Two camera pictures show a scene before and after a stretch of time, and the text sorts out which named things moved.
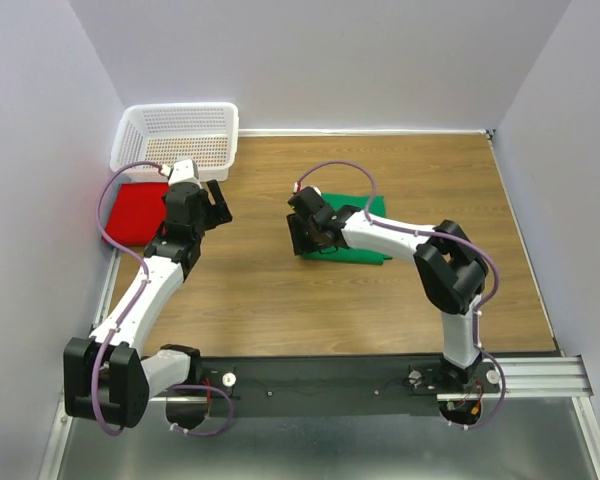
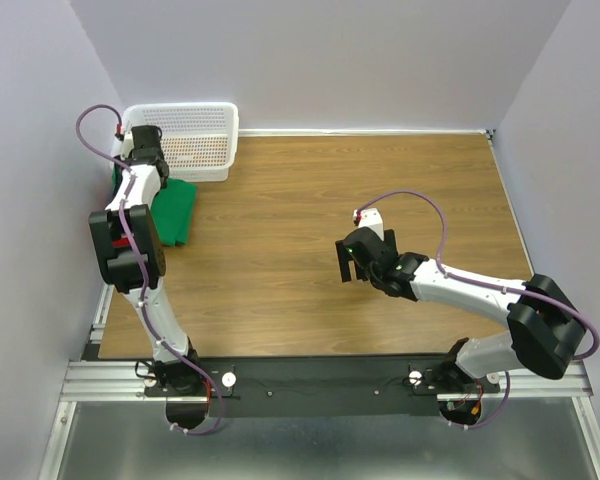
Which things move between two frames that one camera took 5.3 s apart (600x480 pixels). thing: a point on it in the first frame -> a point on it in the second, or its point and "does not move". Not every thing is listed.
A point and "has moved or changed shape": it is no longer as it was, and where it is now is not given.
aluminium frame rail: (552, 377) does not move
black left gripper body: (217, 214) -> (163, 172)
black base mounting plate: (339, 385) does not move
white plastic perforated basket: (167, 133) does not move
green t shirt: (375, 204) has moved or changed shape
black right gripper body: (303, 235) -> (344, 256)
